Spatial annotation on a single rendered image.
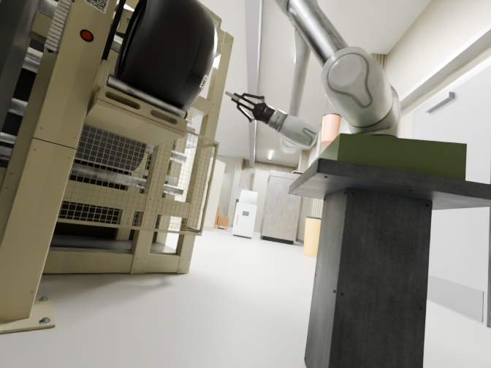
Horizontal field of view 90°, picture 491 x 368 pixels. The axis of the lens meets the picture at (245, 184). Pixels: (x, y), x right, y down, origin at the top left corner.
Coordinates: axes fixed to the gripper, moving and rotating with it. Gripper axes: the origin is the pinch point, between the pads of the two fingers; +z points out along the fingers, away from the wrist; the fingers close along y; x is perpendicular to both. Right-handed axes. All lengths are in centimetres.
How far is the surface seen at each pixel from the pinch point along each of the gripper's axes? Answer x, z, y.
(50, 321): -53, 6, 95
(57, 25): -30, 62, 9
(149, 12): -17.5, 38.6, -12.0
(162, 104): -10.9, 23.1, 17.4
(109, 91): -28.8, 33.8, 20.2
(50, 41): -33, 59, 15
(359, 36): 351, -30, -182
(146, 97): -16.1, 27.9, 17.3
